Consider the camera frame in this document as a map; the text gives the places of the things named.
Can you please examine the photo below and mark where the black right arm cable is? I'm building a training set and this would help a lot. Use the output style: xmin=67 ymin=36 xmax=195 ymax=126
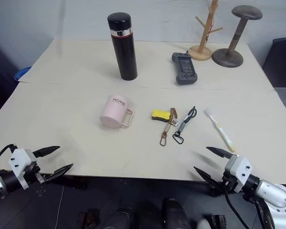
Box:
xmin=223 ymin=188 xmax=275 ymax=229

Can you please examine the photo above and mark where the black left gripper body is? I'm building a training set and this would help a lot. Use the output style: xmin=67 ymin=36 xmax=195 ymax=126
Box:
xmin=23 ymin=161 xmax=49 ymax=185

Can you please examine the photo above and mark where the black thermos bottle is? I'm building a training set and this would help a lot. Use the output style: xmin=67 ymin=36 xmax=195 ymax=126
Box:
xmin=107 ymin=12 xmax=138 ymax=81

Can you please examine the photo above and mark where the black chair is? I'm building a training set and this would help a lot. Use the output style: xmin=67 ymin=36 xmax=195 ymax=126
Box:
xmin=262 ymin=37 xmax=286 ymax=88

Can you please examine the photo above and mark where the dark rounded robot leg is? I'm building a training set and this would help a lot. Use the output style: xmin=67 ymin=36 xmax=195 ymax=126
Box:
xmin=102 ymin=207 xmax=136 ymax=229
xmin=161 ymin=197 xmax=189 ymax=229

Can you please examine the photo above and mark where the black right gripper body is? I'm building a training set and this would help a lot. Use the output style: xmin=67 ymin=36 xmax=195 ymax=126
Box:
xmin=211 ymin=169 xmax=239 ymax=197

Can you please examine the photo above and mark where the brown lanyard with clasp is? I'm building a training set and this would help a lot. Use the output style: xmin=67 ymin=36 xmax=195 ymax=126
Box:
xmin=159 ymin=107 xmax=180 ymax=146

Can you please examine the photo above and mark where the grey handheld controller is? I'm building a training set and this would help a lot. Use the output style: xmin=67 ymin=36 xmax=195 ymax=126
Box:
xmin=171 ymin=51 xmax=198 ymax=85

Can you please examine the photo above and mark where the white yellow toothbrush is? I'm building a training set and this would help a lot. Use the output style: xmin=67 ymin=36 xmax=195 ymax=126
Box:
xmin=204 ymin=107 xmax=236 ymax=153

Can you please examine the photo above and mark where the pink HOME mug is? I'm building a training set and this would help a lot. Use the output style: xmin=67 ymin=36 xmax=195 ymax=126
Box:
xmin=100 ymin=94 xmax=135 ymax=130

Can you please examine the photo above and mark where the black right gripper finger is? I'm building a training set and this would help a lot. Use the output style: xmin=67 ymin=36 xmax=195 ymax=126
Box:
xmin=193 ymin=166 xmax=224 ymax=189
xmin=206 ymin=146 xmax=237 ymax=161

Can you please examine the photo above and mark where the light wooden branch stand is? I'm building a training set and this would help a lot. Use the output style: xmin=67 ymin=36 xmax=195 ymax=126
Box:
xmin=188 ymin=0 xmax=224 ymax=61

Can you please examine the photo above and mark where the yellow black sponge eraser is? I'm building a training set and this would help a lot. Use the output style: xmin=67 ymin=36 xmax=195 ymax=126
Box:
xmin=150 ymin=109 xmax=171 ymax=123

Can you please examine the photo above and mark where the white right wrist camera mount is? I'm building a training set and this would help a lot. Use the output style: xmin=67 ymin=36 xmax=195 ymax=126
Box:
xmin=224 ymin=155 xmax=253 ymax=193

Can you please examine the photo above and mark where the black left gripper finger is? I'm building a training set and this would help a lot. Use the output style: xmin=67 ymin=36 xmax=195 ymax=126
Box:
xmin=32 ymin=146 xmax=61 ymax=158
xmin=45 ymin=163 xmax=74 ymax=183

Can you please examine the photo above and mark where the blue round bin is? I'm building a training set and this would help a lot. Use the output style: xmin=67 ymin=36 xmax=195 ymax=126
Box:
xmin=14 ymin=66 xmax=31 ymax=82

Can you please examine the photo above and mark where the dark wooden hat stand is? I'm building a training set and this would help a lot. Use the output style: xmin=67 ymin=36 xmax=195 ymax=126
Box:
xmin=211 ymin=5 xmax=263 ymax=67

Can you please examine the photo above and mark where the black lanyard with carabiner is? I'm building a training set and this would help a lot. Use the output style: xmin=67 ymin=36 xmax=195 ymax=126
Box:
xmin=172 ymin=106 xmax=197 ymax=145

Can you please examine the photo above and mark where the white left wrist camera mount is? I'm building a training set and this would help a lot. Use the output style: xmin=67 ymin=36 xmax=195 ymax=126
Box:
xmin=8 ymin=148 xmax=38 ymax=190

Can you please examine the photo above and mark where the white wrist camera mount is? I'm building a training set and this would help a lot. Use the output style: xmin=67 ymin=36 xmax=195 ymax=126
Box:
xmin=8 ymin=148 xmax=38 ymax=190
xmin=224 ymin=155 xmax=253 ymax=193

